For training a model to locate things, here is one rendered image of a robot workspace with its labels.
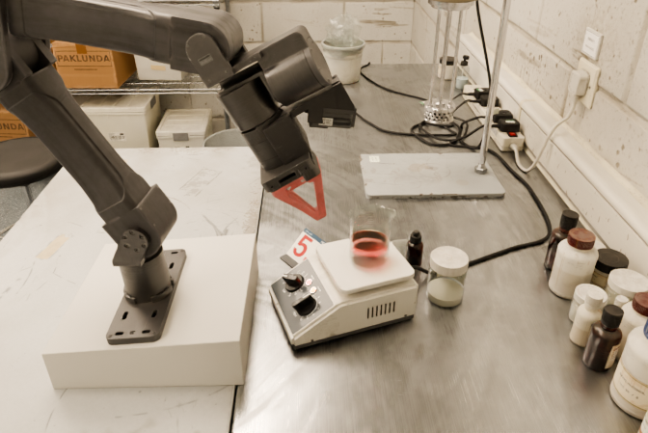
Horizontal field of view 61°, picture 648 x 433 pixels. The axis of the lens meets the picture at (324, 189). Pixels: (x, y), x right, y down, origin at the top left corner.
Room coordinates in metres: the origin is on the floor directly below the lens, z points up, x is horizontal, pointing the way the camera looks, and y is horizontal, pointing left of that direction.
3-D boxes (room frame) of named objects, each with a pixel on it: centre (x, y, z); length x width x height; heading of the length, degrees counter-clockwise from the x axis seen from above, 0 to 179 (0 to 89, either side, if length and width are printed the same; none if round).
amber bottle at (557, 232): (0.78, -0.41, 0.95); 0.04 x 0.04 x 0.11
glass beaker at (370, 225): (0.68, -0.07, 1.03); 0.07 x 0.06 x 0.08; 99
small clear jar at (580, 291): (0.65, -0.40, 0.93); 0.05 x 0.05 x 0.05
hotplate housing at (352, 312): (0.68, -0.04, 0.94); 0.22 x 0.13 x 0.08; 110
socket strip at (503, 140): (1.44, -0.46, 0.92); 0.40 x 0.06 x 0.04; 2
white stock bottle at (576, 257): (0.72, -0.40, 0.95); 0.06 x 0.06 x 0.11
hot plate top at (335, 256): (0.68, -0.06, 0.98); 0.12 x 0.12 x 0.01; 20
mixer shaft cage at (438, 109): (1.12, -0.25, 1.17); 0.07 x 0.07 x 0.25
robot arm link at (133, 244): (0.63, 0.25, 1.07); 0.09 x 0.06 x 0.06; 174
